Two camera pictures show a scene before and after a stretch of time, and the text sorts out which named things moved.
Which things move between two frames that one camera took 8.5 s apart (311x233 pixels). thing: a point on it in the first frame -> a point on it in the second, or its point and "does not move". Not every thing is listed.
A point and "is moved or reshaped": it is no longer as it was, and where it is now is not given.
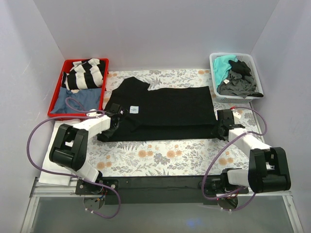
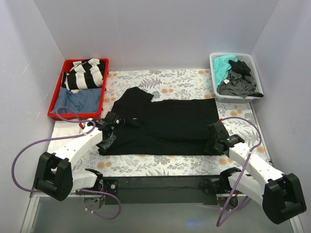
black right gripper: [219, 131] -> [213, 146]
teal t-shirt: [222, 67] does not move
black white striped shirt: [84, 74] does not move
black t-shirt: [185, 113] is moved or reshaped
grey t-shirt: [235, 85] does not move
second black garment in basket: [240, 67] does not move
